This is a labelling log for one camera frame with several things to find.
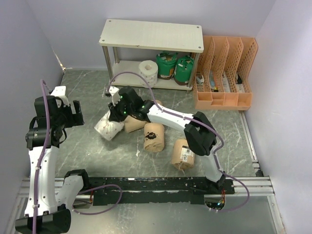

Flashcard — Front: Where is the tan roll with black mark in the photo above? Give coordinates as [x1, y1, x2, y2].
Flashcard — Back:
[143, 123, 165, 153]

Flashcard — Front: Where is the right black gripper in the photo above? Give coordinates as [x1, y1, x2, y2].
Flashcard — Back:
[108, 96, 134, 121]

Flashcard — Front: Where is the green roll with brown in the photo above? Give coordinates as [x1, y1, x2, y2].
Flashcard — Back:
[174, 56, 194, 86]

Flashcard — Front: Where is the white dotted paper roll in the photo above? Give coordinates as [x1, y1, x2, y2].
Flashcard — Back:
[138, 60, 158, 87]

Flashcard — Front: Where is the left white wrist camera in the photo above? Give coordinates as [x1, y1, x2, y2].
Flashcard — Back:
[50, 86, 70, 108]

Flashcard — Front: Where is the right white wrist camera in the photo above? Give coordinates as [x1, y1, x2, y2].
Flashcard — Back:
[105, 86, 121, 106]

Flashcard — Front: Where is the tan roll with label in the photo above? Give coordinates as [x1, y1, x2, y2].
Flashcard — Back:
[171, 139, 195, 171]

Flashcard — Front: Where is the tan paper roll left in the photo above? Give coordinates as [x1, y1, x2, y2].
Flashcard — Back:
[124, 116, 147, 133]

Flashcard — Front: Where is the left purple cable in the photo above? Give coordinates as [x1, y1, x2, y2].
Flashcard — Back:
[31, 79, 124, 232]

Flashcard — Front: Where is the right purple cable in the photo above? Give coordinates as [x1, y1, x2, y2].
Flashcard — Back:
[106, 72, 251, 214]

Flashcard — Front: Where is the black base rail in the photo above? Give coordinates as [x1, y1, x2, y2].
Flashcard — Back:
[89, 176, 234, 206]

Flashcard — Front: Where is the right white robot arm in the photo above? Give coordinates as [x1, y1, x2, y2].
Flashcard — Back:
[105, 86, 225, 194]

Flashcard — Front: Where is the tan paper roll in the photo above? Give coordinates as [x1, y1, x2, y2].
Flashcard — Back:
[144, 100, 162, 108]
[124, 116, 147, 133]

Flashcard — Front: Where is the purple cable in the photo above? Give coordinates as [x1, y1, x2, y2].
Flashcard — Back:
[106, 72, 251, 214]
[31, 79, 124, 232]

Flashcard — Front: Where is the tan paper roll back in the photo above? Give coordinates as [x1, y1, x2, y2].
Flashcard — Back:
[144, 100, 162, 108]

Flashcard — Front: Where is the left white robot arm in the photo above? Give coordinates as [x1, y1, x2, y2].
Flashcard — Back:
[15, 95, 91, 234]

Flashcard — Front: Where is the orange plastic file organizer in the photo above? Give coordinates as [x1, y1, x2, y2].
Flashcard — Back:
[193, 36, 258, 111]

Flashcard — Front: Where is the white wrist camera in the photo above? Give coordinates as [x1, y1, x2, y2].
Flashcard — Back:
[105, 86, 121, 106]
[50, 86, 70, 108]

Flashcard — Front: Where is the green torn roll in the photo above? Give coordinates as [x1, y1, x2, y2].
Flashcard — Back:
[156, 51, 177, 80]

